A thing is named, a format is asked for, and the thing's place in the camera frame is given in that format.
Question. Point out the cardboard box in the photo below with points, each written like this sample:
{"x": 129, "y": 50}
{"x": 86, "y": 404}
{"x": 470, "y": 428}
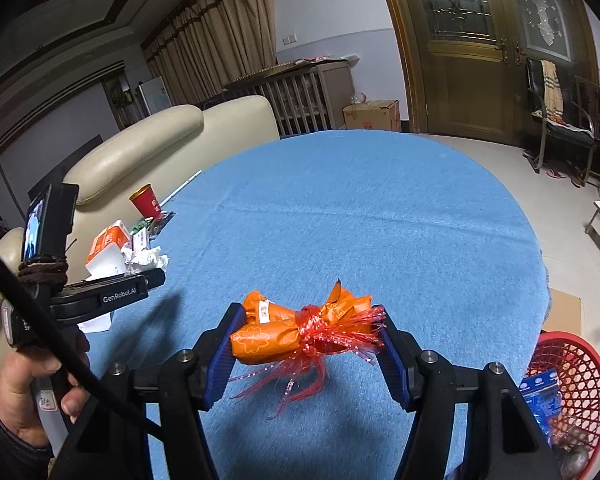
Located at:
{"x": 372, "y": 116}

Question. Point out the thin white stick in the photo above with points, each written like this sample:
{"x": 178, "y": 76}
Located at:
{"x": 180, "y": 189}

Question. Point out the person's left forearm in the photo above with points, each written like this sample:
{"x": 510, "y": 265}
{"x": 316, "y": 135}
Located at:
{"x": 5, "y": 455}

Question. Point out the red paper cup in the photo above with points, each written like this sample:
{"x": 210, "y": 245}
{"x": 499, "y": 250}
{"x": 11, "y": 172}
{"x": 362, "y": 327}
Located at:
{"x": 147, "y": 204}

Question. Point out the pair of slippers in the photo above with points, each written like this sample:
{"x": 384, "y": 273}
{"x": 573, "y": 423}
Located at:
{"x": 565, "y": 176}

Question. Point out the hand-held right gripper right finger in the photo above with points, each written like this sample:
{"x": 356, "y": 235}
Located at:
{"x": 396, "y": 367}

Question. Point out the striped scarf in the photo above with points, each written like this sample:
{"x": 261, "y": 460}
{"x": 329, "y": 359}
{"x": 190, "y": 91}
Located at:
{"x": 551, "y": 87}

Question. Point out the blue drink carton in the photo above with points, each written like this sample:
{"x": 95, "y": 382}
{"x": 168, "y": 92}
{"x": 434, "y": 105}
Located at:
{"x": 542, "y": 400}

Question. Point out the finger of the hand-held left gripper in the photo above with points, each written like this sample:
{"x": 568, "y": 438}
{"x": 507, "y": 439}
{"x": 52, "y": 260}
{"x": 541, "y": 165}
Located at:
{"x": 155, "y": 279}

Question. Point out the white paper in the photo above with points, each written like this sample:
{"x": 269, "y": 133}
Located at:
{"x": 147, "y": 260}

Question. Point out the person's left hand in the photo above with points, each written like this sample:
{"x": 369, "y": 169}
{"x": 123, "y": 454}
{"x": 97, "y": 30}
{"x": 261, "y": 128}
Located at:
{"x": 25, "y": 400}

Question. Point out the green snack packets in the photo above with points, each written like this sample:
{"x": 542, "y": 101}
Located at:
{"x": 157, "y": 221}

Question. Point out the wooden baby crib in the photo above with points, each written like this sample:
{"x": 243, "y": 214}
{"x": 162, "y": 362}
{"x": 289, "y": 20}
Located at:
{"x": 300, "y": 95}

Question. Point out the beige curtain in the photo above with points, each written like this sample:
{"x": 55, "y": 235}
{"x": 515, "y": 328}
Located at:
{"x": 215, "y": 25}

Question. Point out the beige leather sofa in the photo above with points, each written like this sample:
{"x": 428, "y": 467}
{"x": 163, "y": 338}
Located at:
{"x": 145, "y": 140}

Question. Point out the wooden double door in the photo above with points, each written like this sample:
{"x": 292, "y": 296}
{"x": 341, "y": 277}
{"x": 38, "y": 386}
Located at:
{"x": 475, "y": 60}

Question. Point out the orange wrapper with red ribbon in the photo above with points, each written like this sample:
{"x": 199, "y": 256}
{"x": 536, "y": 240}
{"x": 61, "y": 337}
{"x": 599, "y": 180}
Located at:
{"x": 267, "y": 340}

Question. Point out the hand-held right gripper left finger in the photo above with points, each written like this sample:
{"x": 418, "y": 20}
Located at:
{"x": 225, "y": 357}

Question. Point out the white wall socket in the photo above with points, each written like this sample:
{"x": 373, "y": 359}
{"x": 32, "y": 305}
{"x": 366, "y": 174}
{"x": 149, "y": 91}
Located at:
{"x": 288, "y": 39}

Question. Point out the black metal chair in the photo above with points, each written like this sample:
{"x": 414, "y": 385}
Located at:
{"x": 565, "y": 132}

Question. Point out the orange and white carton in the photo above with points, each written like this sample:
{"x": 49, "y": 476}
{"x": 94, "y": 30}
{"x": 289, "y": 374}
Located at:
{"x": 105, "y": 250}

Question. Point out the red plastic basket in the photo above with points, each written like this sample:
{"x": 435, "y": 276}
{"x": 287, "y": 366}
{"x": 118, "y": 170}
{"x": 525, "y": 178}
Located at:
{"x": 582, "y": 360}

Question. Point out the flat cardboard sheet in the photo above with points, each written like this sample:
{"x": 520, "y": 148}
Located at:
{"x": 565, "y": 310}

